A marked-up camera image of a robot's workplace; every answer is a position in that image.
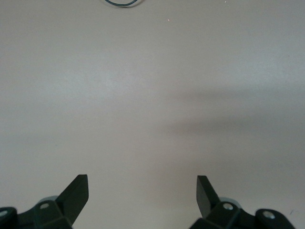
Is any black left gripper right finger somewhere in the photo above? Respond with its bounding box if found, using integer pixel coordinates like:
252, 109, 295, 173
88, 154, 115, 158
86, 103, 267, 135
190, 176, 296, 229

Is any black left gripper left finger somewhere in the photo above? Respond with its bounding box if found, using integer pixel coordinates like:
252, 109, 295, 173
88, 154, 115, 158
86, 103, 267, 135
0, 174, 90, 229

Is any thin dark cable loop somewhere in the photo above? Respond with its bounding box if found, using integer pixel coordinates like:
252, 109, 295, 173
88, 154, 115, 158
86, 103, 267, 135
104, 0, 141, 9

